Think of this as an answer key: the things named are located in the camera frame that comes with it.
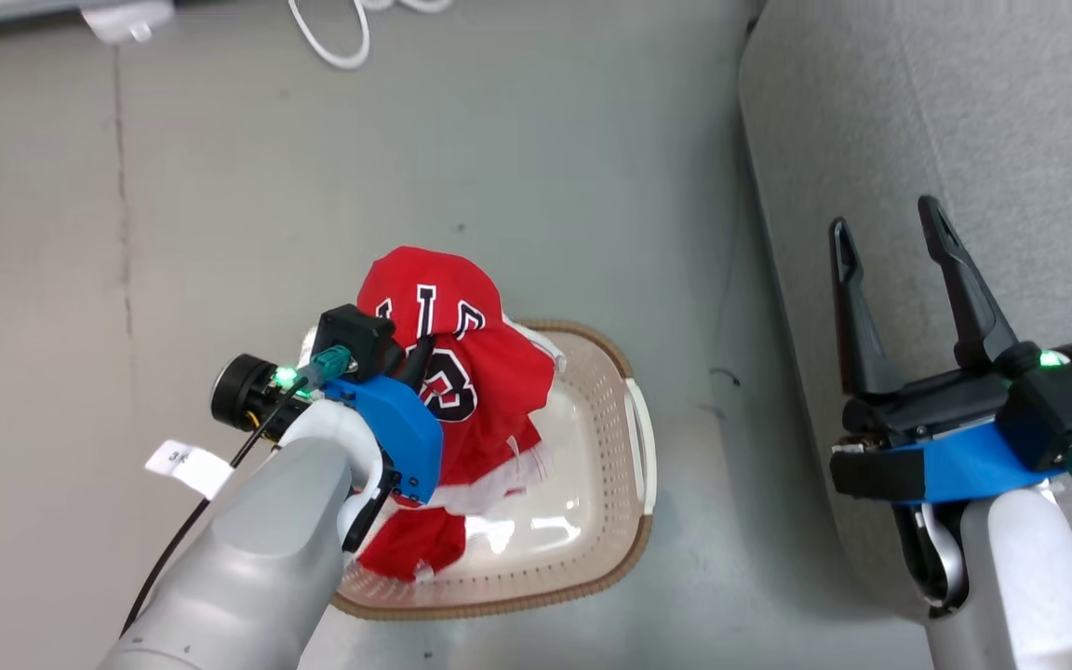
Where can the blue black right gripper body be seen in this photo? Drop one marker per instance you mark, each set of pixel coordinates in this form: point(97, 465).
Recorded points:
point(945, 409)

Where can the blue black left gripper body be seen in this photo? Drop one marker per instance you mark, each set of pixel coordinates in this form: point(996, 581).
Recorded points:
point(401, 437)

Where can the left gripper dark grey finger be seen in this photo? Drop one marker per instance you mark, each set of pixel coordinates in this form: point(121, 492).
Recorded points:
point(418, 363)

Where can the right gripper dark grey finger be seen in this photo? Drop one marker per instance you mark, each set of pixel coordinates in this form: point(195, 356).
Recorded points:
point(857, 316)
point(969, 288)

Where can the red basketball jersey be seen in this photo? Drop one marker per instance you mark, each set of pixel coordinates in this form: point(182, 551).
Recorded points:
point(475, 372)

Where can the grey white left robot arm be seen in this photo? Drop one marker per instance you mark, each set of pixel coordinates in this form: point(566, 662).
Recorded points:
point(257, 558)

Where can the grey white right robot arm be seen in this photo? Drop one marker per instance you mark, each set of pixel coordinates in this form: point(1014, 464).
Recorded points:
point(1020, 596)

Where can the beige plastic laundry basket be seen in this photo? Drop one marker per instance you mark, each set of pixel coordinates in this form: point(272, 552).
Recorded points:
point(582, 549)

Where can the white power adapter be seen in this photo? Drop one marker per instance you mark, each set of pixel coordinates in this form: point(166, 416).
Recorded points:
point(127, 20)

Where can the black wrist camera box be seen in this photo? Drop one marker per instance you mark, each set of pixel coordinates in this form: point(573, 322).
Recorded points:
point(355, 337)
point(1071, 400)

